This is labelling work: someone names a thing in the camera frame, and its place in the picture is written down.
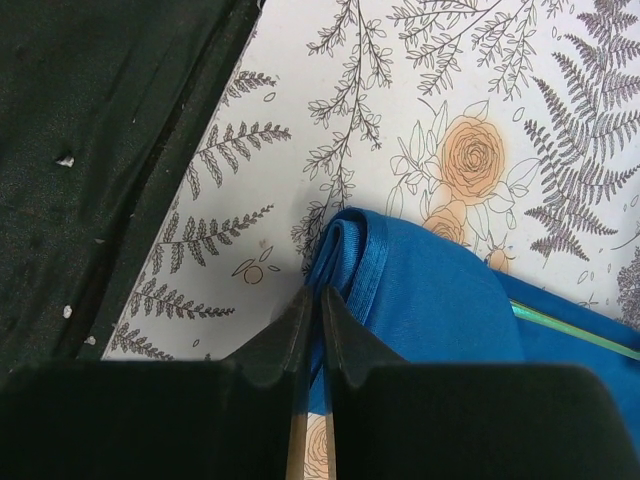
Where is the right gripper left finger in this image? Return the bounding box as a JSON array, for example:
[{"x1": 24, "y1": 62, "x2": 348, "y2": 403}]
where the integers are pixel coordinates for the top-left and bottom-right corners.
[{"x1": 1, "y1": 287, "x2": 313, "y2": 479}]

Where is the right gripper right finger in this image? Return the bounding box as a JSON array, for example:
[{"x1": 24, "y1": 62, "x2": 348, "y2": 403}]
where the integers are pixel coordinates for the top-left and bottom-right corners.
[{"x1": 321, "y1": 287, "x2": 639, "y2": 479}]

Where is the blue satin napkin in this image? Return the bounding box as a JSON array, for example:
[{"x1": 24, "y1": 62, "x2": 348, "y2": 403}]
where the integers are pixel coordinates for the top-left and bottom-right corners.
[{"x1": 306, "y1": 208, "x2": 639, "y2": 426}]

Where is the floral tablecloth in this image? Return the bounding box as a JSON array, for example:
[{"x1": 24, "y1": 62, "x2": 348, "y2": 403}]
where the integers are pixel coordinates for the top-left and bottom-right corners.
[{"x1": 104, "y1": 1, "x2": 639, "y2": 479}]

